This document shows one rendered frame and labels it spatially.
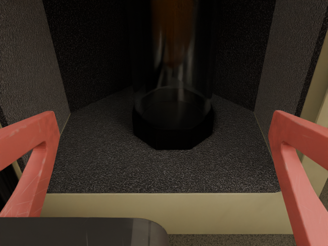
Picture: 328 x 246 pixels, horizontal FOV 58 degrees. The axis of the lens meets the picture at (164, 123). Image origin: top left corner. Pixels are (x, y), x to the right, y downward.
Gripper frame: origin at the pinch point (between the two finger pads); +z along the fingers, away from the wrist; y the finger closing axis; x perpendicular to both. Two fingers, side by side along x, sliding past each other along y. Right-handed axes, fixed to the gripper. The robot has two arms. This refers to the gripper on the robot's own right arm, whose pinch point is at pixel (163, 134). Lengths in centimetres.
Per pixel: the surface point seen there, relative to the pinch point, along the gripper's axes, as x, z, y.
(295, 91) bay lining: 5.7, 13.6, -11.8
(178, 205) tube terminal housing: 17.1, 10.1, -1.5
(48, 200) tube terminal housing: 16.5, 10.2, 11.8
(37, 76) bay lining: 6.2, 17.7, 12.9
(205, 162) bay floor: 14.7, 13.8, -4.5
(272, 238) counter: 22.3, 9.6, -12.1
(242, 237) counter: 22.3, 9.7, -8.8
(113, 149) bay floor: 14.9, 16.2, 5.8
